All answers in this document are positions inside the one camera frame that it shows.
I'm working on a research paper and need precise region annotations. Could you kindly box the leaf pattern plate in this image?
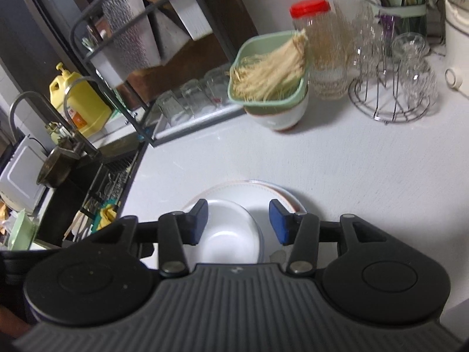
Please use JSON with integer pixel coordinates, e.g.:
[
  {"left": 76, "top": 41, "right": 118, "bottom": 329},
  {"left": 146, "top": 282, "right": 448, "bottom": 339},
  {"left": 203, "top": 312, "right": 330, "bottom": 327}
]
[{"left": 184, "top": 180, "right": 306, "bottom": 265}]

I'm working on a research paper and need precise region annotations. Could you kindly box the dry noodle bundle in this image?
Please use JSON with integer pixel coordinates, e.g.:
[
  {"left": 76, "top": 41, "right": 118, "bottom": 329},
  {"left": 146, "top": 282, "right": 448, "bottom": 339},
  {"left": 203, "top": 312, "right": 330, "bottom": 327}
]
[{"left": 230, "top": 30, "right": 308, "bottom": 103}]

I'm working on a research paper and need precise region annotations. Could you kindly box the yellow cloth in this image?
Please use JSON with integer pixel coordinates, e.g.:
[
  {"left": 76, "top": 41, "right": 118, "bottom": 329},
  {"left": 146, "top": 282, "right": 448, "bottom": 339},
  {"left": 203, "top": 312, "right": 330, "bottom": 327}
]
[{"left": 98, "top": 205, "right": 117, "bottom": 230}]

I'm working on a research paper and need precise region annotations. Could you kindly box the person's hand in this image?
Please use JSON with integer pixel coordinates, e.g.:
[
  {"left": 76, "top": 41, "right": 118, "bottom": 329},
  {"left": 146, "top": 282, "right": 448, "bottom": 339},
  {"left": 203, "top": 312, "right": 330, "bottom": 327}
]
[{"left": 0, "top": 306, "right": 31, "bottom": 339}]

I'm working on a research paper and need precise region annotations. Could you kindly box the white bowl under strainer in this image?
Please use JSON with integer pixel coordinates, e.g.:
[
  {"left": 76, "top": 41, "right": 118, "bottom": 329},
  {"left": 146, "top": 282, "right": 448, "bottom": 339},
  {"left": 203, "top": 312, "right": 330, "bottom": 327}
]
[{"left": 245, "top": 94, "right": 309, "bottom": 132}]

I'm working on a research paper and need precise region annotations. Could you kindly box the upturned glass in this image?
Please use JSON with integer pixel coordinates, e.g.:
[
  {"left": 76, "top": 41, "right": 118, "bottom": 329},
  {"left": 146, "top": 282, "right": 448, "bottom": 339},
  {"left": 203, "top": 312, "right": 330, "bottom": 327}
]
[
  {"left": 181, "top": 79, "right": 214, "bottom": 117},
  {"left": 203, "top": 67, "right": 229, "bottom": 106},
  {"left": 156, "top": 91, "right": 190, "bottom": 126}
]

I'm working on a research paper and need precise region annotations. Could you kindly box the wooden cutting board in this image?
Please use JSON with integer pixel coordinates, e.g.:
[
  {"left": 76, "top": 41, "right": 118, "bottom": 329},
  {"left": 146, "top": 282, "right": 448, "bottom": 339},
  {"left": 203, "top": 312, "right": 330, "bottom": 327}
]
[{"left": 117, "top": 0, "right": 258, "bottom": 110}]

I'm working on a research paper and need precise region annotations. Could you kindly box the green strainer basket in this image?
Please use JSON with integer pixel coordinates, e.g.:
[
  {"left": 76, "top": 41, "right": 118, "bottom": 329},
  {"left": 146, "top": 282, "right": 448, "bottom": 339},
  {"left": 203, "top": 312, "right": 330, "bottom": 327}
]
[{"left": 227, "top": 30, "right": 308, "bottom": 108}]

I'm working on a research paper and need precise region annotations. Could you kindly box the middle upturned glass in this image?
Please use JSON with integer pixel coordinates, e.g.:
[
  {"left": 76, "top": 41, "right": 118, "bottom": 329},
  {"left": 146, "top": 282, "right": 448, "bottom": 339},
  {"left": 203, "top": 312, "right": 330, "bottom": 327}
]
[{"left": 181, "top": 79, "right": 214, "bottom": 117}]

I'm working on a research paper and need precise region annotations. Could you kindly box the red lid glass jar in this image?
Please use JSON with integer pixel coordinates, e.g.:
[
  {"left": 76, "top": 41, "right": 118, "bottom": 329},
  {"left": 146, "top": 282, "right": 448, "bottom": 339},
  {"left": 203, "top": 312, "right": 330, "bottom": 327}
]
[{"left": 289, "top": 0, "right": 352, "bottom": 100}]

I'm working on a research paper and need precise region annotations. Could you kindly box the wire glass cup rack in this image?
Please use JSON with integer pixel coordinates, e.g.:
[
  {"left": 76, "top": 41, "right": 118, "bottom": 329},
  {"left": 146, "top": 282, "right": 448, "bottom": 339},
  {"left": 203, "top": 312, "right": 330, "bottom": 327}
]
[{"left": 348, "top": 2, "right": 438, "bottom": 124}]

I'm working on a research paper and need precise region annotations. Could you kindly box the dark metal pot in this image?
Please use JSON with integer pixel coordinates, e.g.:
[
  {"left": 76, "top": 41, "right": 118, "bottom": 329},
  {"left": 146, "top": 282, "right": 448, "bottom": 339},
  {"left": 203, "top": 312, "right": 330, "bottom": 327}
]
[{"left": 37, "top": 146, "right": 79, "bottom": 188}]

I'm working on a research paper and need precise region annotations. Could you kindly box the right upturned glass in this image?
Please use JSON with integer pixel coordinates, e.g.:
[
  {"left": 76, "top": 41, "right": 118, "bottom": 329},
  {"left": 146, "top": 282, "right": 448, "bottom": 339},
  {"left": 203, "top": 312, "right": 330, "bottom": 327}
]
[{"left": 203, "top": 67, "right": 229, "bottom": 106}]

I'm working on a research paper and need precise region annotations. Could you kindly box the white electric cooking pot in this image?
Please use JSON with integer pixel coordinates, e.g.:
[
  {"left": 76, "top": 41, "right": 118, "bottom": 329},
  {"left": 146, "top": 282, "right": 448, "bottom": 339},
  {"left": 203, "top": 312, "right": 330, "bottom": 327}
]
[{"left": 444, "top": 0, "right": 469, "bottom": 97}]

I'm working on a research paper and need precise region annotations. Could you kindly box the left upturned glass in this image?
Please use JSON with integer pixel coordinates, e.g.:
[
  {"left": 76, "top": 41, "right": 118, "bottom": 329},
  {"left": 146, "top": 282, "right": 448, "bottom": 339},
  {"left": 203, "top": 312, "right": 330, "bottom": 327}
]
[{"left": 156, "top": 91, "right": 190, "bottom": 126}]

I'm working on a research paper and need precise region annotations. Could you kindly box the small white bowl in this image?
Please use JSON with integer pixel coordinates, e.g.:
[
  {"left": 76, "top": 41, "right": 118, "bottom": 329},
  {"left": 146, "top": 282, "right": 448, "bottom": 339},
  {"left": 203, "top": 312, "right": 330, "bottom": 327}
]
[{"left": 184, "top": 199, "right": 264, "bottom": 270}]

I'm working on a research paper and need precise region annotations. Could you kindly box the dark bronze faucet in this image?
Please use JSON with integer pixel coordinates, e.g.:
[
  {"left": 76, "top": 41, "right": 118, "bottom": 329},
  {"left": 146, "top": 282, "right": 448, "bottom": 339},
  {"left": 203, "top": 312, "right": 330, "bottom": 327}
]
[{"left": 9, "top": 90, "right": 103, "bottom": 162}]

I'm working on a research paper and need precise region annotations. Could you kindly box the green utensil holder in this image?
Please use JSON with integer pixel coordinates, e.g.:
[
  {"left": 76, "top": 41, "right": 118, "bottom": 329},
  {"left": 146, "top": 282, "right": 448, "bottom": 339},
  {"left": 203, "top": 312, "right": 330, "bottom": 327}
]
[{"left": 346, "top": 0, "right": 444, "bottom": 42}]

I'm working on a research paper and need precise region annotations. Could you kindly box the yellow detergent jug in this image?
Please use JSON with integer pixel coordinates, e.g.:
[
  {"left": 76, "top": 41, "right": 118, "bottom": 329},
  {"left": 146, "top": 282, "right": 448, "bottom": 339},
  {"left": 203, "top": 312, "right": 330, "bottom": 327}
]
[{"left": 48, "top": 62, "right": 112, "bottom": 138}]

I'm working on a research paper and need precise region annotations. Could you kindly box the black dish rack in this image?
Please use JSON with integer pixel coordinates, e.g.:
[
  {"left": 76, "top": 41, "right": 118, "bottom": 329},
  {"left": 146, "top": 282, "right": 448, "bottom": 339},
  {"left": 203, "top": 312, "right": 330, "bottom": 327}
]
[{"left": 69, "top": 0, "right": 236, "bottom": 145}]

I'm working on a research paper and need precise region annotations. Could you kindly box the black sink drain rack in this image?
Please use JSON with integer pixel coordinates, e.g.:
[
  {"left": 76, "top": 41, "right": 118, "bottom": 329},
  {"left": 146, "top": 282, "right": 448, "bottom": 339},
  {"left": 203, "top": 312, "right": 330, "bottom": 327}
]
[{"left": 36, "top": 142, "right": 149, "bottom": 248}]

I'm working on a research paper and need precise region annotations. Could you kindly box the chrome gooseneck faucet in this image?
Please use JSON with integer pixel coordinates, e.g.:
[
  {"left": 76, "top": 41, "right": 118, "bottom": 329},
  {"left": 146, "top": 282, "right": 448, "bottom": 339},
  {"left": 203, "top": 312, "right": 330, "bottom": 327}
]
[{"left": 63, "top": 76, "right": 112, "bottom": 140}]

